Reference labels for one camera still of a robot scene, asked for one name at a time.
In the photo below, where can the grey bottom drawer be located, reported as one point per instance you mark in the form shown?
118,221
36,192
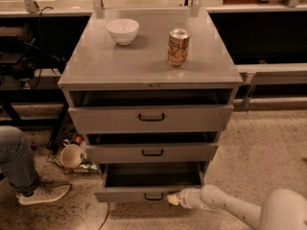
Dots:
130,182

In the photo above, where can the green crumpled bag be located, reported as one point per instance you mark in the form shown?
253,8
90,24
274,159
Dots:
89,167

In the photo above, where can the grey top drawer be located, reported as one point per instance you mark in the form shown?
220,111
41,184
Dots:
150,119

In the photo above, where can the grey middle drawer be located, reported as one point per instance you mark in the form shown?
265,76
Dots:
180,152

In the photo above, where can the white ceramic bowl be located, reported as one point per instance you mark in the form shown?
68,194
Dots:
123,31

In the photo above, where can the gold soda can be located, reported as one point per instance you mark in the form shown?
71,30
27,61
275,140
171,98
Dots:
178,47

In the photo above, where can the wire basket on floor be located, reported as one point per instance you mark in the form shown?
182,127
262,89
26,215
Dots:
54,159

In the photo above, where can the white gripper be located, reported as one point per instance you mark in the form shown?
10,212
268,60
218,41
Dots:
183,197

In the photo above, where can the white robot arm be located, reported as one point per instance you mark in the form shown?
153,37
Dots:
283,209

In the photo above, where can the grey drawer cabinet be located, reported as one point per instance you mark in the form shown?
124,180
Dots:
102,72

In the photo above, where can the grey sneaker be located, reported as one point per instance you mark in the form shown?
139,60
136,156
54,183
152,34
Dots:
44,194

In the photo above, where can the white mug on floor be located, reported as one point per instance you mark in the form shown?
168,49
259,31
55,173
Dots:
71,155

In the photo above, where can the person's leg in jeans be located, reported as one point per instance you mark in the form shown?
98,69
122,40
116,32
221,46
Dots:
16,160

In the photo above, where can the grey drawer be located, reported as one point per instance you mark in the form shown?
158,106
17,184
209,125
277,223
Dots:
150,119
180,152
130,182

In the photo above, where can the red apple on floor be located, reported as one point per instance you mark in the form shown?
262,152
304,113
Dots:
77,139

